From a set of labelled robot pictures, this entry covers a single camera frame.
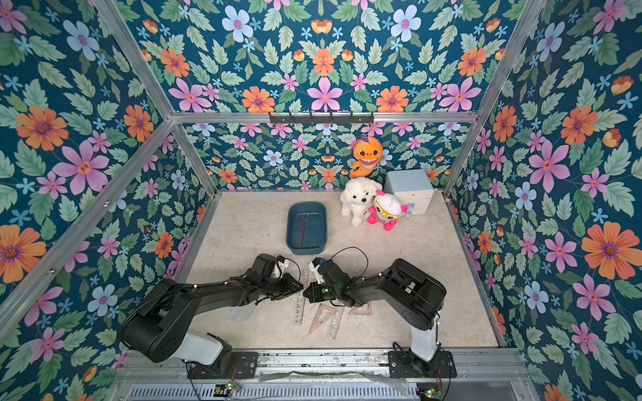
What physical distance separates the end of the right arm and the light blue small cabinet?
43 centimetres

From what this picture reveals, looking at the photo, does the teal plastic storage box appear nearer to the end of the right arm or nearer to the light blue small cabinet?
the end of the right arm

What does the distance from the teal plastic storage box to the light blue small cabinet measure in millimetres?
313

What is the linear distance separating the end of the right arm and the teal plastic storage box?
0.18 meters

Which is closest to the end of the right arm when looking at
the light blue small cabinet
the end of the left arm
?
the end of the left arm

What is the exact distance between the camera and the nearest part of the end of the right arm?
0.71 meters

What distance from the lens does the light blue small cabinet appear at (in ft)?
3.36
